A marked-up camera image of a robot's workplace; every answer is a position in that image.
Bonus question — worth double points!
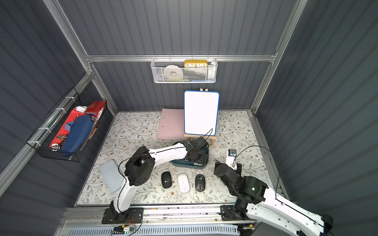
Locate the teal plastic storage box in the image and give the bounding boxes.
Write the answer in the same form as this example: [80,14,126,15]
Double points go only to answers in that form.
[171,140,209,170]

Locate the white mouse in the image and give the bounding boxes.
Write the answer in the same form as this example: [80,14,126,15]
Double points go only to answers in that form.
[177,173,190,193]

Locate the black mouse with logo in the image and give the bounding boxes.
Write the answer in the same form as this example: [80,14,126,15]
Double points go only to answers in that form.
[161,171,172,189]

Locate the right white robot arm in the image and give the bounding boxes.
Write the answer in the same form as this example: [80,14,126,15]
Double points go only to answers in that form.
[214,161,333,236]

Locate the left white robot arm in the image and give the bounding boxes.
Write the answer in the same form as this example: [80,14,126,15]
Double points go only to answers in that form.
[101,136,209,225]

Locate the pink paper folder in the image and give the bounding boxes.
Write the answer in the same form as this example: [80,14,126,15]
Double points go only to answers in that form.
[157,108,185,140]

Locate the floral table mat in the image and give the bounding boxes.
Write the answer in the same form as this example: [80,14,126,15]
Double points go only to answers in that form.
[76,111,280,207]

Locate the white tape roll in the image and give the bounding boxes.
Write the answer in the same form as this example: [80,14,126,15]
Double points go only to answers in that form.
[163,65,183,80]

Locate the yellow clock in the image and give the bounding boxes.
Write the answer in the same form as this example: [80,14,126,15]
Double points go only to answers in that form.
[184,59,208,68]

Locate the light blue grey pad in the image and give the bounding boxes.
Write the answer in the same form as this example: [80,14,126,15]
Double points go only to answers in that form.
[99,159,124,193]

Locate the red package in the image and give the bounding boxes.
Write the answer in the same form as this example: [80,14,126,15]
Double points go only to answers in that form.
[49,100,106,151]

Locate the navy blue pouch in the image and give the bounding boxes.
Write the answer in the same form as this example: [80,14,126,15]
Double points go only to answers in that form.
[61,115,94,156]

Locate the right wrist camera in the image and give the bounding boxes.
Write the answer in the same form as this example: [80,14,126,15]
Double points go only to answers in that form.
[226,149,237,170]

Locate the white board blue frame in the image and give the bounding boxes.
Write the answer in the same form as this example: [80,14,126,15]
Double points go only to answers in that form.
[183,90,221,137]

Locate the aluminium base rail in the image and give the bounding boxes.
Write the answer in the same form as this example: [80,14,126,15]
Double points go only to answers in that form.
[54,202,311,236]

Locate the white wire wall basket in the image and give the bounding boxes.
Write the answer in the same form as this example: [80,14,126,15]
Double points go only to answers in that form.
[150,58,218,84]

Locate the black wire side basket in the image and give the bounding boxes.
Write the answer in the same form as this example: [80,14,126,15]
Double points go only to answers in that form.
[27,89,107,162]

